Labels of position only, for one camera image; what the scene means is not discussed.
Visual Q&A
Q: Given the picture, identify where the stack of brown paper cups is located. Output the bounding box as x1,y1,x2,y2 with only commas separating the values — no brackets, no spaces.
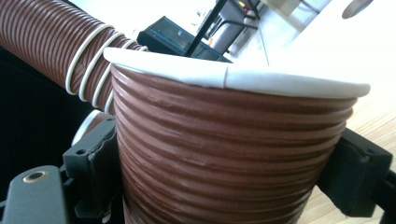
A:
0,0,149,147

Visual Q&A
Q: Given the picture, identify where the single brown ribbed paper cup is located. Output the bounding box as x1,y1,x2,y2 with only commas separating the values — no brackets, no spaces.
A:
103,46,372,224

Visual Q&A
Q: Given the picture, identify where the dark glass-fronted box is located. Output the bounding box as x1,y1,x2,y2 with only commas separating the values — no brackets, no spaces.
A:
136,16,233,63

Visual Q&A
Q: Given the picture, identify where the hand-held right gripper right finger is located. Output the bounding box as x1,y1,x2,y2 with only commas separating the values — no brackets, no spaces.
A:
316,128,394,218

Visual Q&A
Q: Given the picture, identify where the grey round object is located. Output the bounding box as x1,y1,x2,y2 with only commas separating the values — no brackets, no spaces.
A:
341,0,375,20

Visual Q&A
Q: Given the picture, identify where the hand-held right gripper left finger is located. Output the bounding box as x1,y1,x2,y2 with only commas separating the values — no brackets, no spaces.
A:
62,116,125,222

